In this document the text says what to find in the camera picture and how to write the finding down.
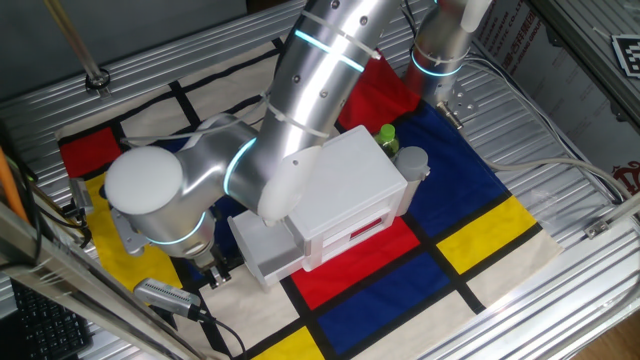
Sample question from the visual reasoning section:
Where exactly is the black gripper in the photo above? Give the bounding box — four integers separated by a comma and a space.
198, 248, 234, 290

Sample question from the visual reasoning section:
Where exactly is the white drawer cabinet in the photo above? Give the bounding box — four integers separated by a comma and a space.
284, 124, 409, 274

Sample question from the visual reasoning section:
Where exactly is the colour block tablecloth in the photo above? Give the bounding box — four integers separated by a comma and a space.
54, 37, 564, 360

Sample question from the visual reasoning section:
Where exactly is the small silver device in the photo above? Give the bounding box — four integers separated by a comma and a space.
68, 177, 96, 217

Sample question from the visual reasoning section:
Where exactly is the black keyboard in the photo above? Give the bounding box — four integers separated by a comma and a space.
9, 279, 94, 360

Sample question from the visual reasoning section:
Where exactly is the green tea bottle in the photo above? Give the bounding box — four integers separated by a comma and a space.
373, 123, 401, 157

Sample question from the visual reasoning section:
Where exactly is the grey lidded white container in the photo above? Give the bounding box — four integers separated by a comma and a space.
392, 145, 431, 216

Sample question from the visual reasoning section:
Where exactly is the metal rod on stand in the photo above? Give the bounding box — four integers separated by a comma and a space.
42, 0, 112, 99

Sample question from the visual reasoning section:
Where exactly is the cardboard panel with red print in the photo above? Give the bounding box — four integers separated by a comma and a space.
472, 0, 640, 196

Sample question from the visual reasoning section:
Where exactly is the black white marker tag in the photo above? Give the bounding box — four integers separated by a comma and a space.
610, 33, 640, 80

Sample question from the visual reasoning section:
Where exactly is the black camera cable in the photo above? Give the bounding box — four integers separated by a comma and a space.
197, 309, 249, 360

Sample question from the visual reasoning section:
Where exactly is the silver ribbed camera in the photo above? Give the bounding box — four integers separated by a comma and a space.
132, 277, 202, 321

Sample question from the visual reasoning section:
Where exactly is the aluminium frame beam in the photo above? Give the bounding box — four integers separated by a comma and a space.
0, 199, 206, 360

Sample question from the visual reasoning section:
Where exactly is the orange cable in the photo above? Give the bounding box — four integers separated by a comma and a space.
0, 147, 29, 224

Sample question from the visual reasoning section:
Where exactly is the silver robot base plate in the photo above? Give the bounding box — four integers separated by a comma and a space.
434, 79, 477, 130

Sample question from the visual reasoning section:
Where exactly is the thick white cable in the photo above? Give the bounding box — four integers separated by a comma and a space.
462, 54, 640, 201

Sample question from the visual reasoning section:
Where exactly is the metal bar with bracket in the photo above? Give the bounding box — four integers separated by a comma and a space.
583, 192, 640, 240

